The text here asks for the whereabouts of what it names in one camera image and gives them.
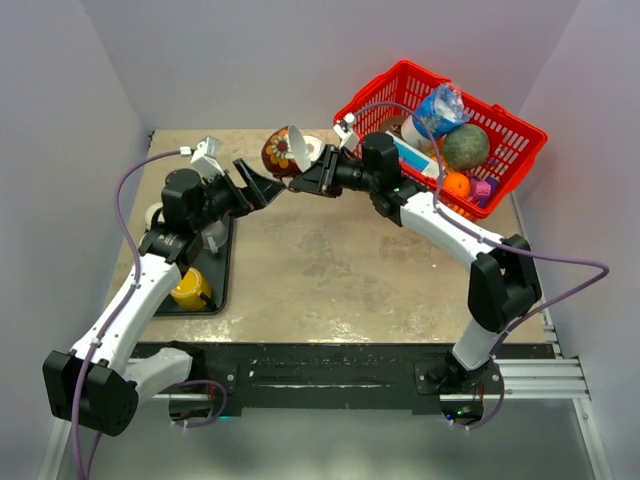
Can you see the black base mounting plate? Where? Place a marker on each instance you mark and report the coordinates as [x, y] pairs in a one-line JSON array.
[[414, 377]]

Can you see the black plastic tray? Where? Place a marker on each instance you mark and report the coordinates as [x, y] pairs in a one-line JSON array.
[[216, 269]]

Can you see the orange fruit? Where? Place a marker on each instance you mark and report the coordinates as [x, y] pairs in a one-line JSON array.
[[458, 184]]

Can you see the blue white snack bag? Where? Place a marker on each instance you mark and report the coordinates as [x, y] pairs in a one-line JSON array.
[[440, 112]]

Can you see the black labelled can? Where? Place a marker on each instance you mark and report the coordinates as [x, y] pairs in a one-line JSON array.
[[315, 147]]

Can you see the purple toy block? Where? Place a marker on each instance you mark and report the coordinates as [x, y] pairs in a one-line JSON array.
[[482, 189]]

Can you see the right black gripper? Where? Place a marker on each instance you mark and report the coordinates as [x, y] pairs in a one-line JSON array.
[[321, 177]]

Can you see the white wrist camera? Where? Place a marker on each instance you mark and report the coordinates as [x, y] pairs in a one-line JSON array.
[[343, 128], [203, 158]]

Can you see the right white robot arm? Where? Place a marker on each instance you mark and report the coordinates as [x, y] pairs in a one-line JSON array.
[[503, 282]]

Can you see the brown floral mug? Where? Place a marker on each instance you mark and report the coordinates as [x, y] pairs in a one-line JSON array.
[[285, 153]]

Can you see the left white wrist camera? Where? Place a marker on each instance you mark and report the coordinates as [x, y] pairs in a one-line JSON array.
[[203, 158]]

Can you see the yellow mug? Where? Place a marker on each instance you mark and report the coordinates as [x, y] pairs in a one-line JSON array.
[[193, 292]]

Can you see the green melon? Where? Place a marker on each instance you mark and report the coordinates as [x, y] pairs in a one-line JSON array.
[[466, 147]]

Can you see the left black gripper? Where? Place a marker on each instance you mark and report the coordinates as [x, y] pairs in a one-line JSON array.
[[264, 190]]

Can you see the pale blue mug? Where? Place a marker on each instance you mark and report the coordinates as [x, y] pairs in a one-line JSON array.
[[215, 236]]

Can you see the red plastic basket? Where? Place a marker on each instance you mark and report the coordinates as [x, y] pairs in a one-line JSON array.
[[514, 143]]

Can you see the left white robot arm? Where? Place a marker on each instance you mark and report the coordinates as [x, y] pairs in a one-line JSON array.
[[94, 385]]

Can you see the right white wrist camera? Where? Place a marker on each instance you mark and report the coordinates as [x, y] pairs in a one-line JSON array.
[[343, 128]]

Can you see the blue white box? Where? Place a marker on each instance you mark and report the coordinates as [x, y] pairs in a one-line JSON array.
[[415, 160]]

